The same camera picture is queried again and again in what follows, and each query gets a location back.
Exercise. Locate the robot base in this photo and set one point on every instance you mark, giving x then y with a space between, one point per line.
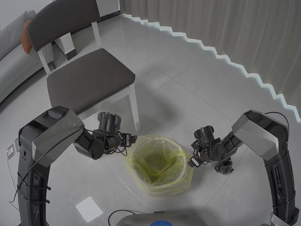
162 219

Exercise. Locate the pale grey sofa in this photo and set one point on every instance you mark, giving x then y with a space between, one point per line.
14 62

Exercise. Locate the white trash bin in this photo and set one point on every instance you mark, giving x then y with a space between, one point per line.
136 169

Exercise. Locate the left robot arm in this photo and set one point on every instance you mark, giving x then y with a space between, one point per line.
54 131

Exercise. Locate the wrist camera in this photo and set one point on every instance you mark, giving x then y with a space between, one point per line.
133 139
194 162

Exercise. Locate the yellow plastic bag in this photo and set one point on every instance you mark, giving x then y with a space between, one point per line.
141 147

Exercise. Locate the dark grey white-legged chair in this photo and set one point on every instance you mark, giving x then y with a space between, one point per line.
89 76

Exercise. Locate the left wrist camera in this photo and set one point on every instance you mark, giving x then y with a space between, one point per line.
133 139

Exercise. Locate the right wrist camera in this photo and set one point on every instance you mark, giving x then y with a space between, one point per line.
194 162

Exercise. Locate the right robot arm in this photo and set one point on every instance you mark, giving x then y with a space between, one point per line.
258 133

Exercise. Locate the orange cushion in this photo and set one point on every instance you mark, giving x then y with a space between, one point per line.
25 39

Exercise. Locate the crumpled black plastic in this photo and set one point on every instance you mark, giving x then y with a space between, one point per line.
223 167

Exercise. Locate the white curtain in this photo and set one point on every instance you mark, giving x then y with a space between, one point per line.
235 20

